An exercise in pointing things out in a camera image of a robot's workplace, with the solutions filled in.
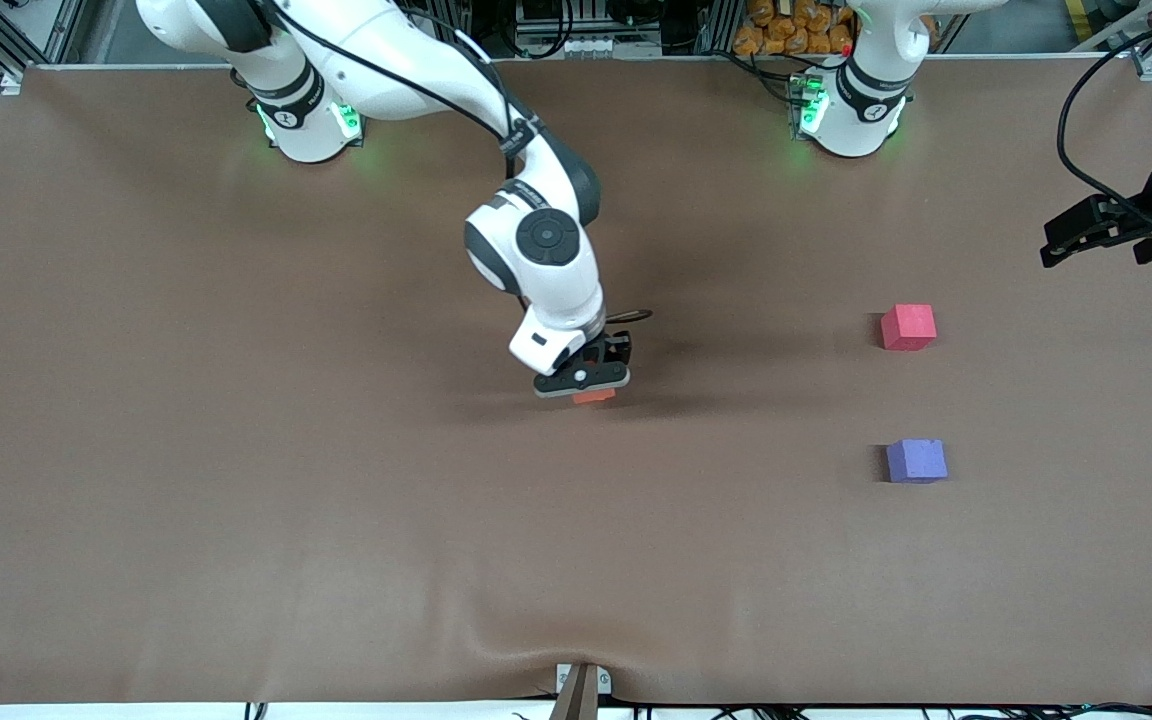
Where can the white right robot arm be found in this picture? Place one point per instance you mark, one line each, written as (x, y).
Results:
(546, 240)

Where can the small green-lit circuit board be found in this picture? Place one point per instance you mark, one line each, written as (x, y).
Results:
(804, 100)

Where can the brown table mat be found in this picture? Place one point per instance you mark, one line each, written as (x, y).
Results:
(236, 500)

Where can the metal table clamp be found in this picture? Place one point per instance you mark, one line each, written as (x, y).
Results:
(583, 690)

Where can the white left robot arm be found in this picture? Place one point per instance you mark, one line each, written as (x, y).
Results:
(861, 100)

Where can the pile of orange objects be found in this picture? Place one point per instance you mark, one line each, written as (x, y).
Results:
(786, 28)

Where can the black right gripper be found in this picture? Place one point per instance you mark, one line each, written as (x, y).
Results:
(614, 351)

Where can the orange foam block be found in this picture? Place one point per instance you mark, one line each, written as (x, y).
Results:
(593, 396)

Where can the red foam block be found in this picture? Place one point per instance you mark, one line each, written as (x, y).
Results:
(908, 326)

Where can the white power strip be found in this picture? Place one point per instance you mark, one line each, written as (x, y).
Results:
(591, 45)

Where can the purple foam block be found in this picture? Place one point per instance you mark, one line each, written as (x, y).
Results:
(916, 461)

